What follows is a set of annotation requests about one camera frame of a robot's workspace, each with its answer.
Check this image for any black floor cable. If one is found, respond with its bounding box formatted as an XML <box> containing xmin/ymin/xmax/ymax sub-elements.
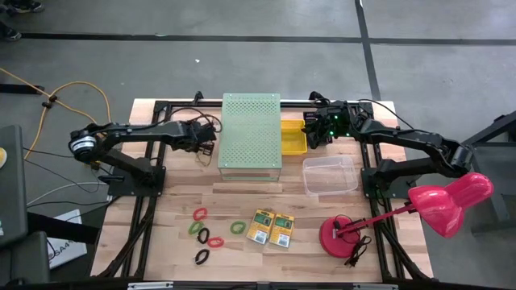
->
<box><xmin>22</xmin><ymin>147</ymin><xmax>110</xmax><ymax>194</ymax></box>

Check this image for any yellow extension cable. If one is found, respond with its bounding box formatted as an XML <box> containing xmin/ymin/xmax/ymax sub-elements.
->
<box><xmin>0</xmin><ymin>67</ymin><xmax>112</xmax><ymax>162</ymax></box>

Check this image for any black lamp cord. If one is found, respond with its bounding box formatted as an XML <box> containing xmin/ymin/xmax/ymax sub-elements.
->
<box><xmin>332</xmin><ymin>213</ymin><xmax>372</xmax><ymax>267</ymax></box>

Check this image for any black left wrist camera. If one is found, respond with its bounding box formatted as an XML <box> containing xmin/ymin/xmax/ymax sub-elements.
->
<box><xmin>196</xmin><ymin>140</ymin><xmax>215</xmax><ymax>157</ymax></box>

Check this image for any yellow plastic basket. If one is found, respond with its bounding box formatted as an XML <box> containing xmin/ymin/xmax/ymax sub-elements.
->
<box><xmin>281</xmin><ymin>118</ymin><xmax>308</xmax><ymax>156</ymax></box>

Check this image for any Crayola crayon box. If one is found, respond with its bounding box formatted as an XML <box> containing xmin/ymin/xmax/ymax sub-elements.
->
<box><xmin>245</xmin><ymin>208</ymin><xmax>276</xmax><ymax>246</ymax></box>
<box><xmin>268</xmin><ymin>213</ymin><xmax>296</xmax><ymax>249</ymax></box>

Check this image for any silver metal bracket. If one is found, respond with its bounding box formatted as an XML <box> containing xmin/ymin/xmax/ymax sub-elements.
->
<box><xmin>353</xmin><ymin>283</ymin><xmax>399</xmax><ymax>290</ymax></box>
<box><xmin>127</xmin><ymin>281</ymin><xmax>174</xmax><ymax>290</ymax></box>

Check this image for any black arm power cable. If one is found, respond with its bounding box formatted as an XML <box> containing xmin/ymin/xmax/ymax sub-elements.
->
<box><xmin>356</xmin><ymin>98</ymin><xmax>422</xmax><ymax>132</ymax></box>

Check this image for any clear plastic container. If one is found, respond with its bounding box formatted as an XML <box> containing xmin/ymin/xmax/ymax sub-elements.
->
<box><xmin>302</xmin><ymin>155</ymin><xmax>360</xmax><ymax>197</ymax></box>

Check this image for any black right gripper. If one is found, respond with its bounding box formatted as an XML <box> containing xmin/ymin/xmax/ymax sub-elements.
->
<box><xmin>304</xmin><ymin>100</ymin><xmax>363</xmax><ymax>149</ymax></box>

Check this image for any pink desk lamp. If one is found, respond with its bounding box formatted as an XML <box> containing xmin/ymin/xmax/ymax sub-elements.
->
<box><xmin>318</xmin><ymin>172</ymin><xmax>495</xmax><ymax>259</ymax></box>

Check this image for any black aluminium table frame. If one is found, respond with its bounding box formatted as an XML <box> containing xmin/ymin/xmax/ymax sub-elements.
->
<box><xmin>96</xmin><ymin>99</ymin><xmax>435</xmax><ymax>283</ymax></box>

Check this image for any dark grey equipment case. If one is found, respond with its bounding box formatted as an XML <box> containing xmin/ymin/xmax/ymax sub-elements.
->
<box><xmin>0</xmin><ymin>124</ymin><xmax>28</xmax><ymax>247</ymax></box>

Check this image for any white floor cable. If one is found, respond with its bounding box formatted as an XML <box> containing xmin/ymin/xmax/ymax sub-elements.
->
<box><xmin>26</xmin><ymin>181</ymin><xmax>108</xmax><ymax>206</ymax></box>

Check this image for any green perforated metal shelf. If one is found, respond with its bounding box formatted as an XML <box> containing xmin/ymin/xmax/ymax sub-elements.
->
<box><xmin>216</xmin><ymin>93</ymin><xmax>282</xmax><ymax>182</ymax></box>

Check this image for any black floor bar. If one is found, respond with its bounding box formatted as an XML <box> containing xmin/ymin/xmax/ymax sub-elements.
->
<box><xmin>0</xmin><ymin>83</ymin><xmax>45</xmax><ymax>96</ymax></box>

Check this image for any yellow rubber band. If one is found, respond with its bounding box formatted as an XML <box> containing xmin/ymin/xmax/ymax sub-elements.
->
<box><xmin>195</xmin><ymin>149</ymin><xmax>215</xmax><ymax>168</ymax></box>

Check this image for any person's shoe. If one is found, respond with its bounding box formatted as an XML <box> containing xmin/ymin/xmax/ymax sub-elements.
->
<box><xmin>7</xmin><ymin>0</ymin><xmax>44</xmax><ymax>13</ymax></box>
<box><xmin>0</xmin><ymin>22</ymin><xmax>23</xmax><ymax>41</ymax></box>

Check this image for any black side table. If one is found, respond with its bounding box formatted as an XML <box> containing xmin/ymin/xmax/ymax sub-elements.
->
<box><xmin>444</xmin><ymin>110</ymin><xmax>516</xmax><ymax>234</ymax></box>

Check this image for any white printed sheet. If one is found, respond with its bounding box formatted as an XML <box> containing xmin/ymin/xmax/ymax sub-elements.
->
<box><xmin>47</xmin><ymin>209</ymin><xmax>88</xmax><ymax>270</ymax></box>

